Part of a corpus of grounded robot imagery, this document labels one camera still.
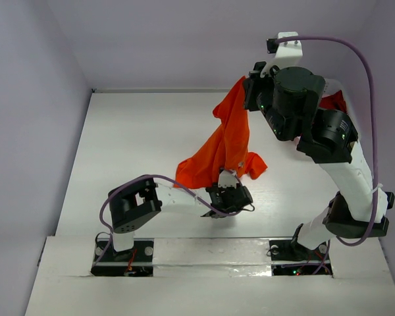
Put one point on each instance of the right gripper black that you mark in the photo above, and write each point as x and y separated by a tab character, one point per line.
250	93

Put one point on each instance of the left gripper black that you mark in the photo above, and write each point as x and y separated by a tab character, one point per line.
223	189

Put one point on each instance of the orange t shirt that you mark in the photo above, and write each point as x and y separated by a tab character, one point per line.
226	148

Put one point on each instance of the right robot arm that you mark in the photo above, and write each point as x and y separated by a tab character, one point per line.
358	210

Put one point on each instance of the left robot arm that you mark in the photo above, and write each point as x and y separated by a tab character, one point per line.
135	203

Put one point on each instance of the white plastic basket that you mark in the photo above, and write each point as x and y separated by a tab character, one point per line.
331	87

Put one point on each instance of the dark red t shirt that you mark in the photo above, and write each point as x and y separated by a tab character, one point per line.
335	101

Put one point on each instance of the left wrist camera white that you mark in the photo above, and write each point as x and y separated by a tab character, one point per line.
227	178

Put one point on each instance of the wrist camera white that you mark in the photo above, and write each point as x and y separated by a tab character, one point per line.
285	54
227	178

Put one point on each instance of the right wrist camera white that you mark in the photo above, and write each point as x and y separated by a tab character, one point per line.
285	54

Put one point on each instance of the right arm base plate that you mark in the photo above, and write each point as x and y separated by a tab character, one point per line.
292	260

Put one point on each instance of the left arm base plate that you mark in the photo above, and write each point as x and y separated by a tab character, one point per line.
137	262

